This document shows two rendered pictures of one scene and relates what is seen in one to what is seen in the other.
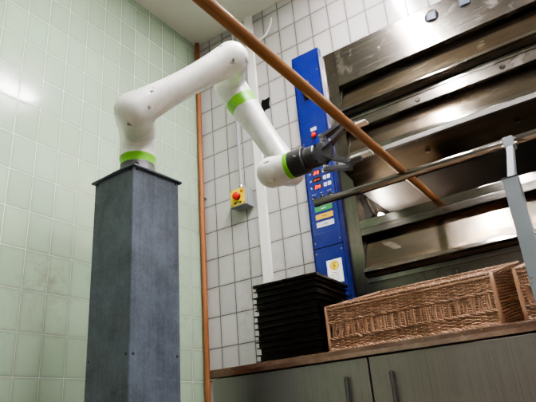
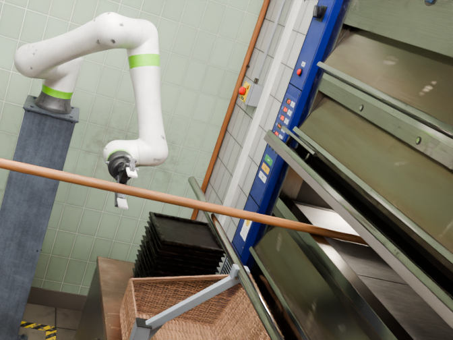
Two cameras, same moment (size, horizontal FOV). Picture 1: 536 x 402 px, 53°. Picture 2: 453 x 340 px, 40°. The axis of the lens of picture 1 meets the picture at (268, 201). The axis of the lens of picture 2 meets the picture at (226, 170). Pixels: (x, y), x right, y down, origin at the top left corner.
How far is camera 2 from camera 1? 2.24 m
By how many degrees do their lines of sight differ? 53
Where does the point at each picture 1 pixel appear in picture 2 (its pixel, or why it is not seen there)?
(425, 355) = not seen: outside the picture
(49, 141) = (62, 13)
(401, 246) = (278, 251)
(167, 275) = (42, 195)
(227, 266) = (230, 148)
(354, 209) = (282, 181)
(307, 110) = (311, 35)
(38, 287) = not seen: hidden behind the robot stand
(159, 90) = (39, 54)
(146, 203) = (32, 139)
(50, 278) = not seen: hidden behind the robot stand
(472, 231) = (303, 293)
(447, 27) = (429, 27)
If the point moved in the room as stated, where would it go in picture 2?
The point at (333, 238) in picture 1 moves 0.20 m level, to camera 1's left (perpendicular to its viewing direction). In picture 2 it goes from (258, 195) to (224, 176)
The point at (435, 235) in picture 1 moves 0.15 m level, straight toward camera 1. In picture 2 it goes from (293, 266) to (260, 264)
